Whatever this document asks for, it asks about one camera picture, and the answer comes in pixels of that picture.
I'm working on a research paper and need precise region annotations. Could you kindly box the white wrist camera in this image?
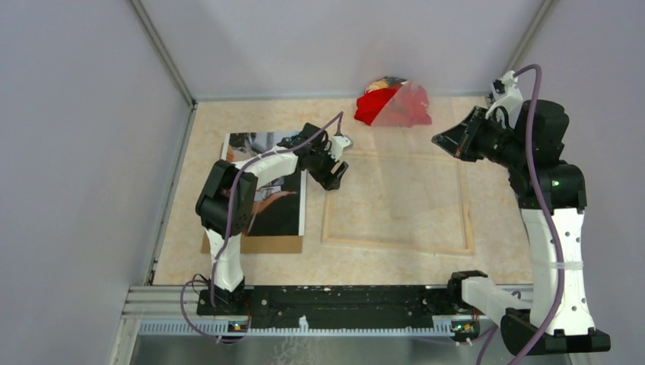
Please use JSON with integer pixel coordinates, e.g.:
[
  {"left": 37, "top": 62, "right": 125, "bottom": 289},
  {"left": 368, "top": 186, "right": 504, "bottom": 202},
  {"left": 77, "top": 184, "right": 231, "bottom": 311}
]
[
  {"left": 485, "top": 70, "right": 523, "bottom": 119},
  {"left": 328, "top": 135, "right": 354, "bottom": 161}
]

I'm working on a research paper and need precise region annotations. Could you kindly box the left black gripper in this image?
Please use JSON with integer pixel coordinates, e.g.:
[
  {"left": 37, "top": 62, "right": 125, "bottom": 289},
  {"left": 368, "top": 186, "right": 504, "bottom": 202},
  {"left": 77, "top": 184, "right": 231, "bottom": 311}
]
[{"left": 308, "top": 141, "right": 348, "bottom": 191}]

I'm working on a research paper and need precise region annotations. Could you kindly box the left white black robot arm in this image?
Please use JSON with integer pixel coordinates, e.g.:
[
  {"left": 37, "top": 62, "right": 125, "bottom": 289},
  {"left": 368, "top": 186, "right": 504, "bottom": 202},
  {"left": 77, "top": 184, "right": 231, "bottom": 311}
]
[{"left": 195, "top": 123, "right": 354, "bottom": 314}]

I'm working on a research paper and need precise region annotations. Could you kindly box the red cloth bundle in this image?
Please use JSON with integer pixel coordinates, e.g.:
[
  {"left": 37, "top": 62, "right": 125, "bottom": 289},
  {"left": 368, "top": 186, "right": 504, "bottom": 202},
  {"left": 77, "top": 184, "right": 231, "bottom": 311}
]
[{"left": 354, "top": 76, "right": 433, "bottom": 128}]

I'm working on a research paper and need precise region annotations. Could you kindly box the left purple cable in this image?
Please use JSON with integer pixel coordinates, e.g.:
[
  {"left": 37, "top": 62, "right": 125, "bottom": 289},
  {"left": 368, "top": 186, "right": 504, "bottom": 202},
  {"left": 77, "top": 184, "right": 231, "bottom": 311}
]
[{"left": 180, "top": 111, "right": 345, "bottom": 344}]

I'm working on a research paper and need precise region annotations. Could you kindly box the wooden picture frame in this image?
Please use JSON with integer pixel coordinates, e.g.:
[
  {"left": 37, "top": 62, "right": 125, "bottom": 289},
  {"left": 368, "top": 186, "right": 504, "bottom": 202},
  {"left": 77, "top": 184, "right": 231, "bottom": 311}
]
[{"left": 322, "top": 151, "right": 475, "bottom": 256}]

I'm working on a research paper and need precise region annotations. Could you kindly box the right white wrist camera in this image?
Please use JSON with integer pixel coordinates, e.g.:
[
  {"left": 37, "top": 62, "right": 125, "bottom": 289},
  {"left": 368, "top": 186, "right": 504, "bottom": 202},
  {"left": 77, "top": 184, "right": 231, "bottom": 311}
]
[{"left": 485, "top": 70, "right": 523, "bottom": 119}]

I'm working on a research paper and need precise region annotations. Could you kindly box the clear plastic sheet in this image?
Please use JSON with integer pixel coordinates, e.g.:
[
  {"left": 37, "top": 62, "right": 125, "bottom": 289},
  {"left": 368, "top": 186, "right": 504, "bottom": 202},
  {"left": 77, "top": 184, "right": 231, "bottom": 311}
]
[{"left": 357, "top": 92, "right": 461, "bottom": 218}]

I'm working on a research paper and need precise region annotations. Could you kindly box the purple cable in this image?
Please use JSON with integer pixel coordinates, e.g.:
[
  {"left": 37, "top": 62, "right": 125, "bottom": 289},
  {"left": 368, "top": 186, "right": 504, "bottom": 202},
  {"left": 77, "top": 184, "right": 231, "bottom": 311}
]
[
  {"left": 180, "top": 111, "right": 345, "bottom": 344},
  {"left": 475, "top": 64, "right": 568, "bottom": 365}
]

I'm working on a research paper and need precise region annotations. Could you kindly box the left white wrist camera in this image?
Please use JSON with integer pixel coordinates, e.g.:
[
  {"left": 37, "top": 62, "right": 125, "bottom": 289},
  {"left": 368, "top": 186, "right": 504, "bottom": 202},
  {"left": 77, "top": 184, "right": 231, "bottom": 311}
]
[{"left": 328, "top": 135, "right": 354, "bottom": 161}]

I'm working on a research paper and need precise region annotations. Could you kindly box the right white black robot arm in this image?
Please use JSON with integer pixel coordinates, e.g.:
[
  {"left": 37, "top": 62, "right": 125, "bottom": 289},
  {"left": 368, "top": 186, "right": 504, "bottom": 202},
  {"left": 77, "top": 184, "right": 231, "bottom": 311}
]
[{"left": 432, "top": 100, "right": 612, "bottom": 357}]

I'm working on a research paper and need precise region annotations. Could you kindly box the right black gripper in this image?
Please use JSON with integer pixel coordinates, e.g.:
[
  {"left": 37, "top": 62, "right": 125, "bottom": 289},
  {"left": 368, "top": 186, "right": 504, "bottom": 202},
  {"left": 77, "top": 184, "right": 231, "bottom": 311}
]
[{"left": 431, "top": 106, "right": 527, "bottom": 170}]

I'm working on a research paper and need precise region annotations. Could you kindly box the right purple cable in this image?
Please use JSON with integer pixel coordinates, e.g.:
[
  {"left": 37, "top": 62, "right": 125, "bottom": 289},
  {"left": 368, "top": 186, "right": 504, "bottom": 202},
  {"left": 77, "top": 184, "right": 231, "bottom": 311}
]
[{"left": 475, "top": 64, "right": 568, "bottom": 365}]

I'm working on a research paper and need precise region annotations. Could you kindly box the brown cardboard backing board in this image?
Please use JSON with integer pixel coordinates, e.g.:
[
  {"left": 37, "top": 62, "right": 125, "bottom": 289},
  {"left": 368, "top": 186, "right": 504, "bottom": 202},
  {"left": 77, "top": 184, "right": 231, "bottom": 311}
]
[{"left": 200, "top": 132, "right": 308, "bottom": 255}]

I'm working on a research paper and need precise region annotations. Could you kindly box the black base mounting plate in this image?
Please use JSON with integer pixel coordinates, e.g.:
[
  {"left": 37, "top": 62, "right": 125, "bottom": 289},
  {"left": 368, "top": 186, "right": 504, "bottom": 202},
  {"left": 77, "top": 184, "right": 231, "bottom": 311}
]
[{"left": 196, "top": 285, "right": 484, "bottom": 332}]

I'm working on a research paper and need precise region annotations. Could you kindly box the printed photo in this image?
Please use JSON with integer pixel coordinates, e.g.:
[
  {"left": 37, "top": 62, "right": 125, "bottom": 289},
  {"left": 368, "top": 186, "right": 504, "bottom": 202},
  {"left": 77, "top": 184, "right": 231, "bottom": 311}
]
[{"left": 221, "top": 131, "right": 306, "bottom": 236}]

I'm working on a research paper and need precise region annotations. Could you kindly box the aluminium rail front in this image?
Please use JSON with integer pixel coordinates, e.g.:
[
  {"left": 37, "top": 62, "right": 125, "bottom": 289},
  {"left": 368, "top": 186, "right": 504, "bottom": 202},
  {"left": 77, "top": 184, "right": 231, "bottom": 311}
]
[{"left": 108, "top": 284, "right": 596, "bottom": 365}]

